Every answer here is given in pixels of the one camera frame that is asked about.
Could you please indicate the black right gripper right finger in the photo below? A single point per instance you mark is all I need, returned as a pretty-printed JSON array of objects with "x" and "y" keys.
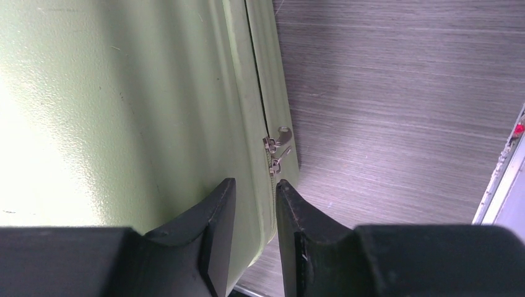
[{"x": 321, "y": 257}]

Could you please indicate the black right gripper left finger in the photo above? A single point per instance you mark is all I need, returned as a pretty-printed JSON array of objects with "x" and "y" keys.
[{"x": 187, "y": 256}]

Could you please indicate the green hard-shell suitcase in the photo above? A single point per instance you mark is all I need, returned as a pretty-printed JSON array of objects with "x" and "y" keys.
[{"x": 129, "y": 113}]

